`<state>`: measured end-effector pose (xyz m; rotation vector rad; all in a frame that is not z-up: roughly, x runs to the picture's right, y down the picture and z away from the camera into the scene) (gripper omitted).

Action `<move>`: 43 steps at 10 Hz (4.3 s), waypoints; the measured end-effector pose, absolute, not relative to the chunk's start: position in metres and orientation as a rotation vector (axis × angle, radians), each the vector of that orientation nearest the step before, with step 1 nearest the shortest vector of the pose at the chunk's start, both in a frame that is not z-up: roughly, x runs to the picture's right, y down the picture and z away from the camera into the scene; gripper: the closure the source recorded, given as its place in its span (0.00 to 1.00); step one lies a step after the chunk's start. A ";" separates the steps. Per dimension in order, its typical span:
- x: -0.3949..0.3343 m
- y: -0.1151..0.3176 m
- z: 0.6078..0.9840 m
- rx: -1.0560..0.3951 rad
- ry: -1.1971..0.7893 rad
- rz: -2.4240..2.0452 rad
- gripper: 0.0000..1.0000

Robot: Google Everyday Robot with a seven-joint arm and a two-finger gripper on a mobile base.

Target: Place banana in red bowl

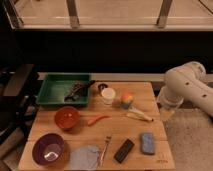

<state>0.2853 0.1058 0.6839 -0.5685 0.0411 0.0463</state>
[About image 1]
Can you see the black chair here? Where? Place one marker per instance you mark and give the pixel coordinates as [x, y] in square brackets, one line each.
[17, 100]

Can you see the black rectangular case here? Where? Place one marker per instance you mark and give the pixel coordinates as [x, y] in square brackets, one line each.
[123, 151]

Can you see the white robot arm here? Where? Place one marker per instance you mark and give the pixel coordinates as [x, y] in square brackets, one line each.
[185, 82]

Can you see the yellow banana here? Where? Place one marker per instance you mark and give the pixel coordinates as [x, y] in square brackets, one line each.
[138, 114]

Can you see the orange ball on cup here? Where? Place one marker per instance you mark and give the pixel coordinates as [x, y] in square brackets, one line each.
[126, 100]

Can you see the white cup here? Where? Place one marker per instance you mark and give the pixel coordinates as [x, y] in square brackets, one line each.
[108, 96]

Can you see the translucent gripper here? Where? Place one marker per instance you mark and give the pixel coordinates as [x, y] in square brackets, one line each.
[168, 110]

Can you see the dark brush in tray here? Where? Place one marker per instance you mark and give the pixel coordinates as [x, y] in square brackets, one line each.
[78, 90]

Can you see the purple bowl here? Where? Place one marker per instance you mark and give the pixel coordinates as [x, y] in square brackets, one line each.
[48, 149]

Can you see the blue sponge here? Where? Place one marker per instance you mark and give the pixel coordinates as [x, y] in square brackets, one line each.
[147, 143]

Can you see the red bowl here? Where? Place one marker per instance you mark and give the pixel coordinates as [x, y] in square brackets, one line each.
[67, 117]

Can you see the blue grey cloth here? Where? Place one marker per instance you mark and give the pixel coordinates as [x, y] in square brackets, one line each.
[85, 158]

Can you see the green plastic tray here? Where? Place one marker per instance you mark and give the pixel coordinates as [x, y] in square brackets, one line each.
[56, 86]

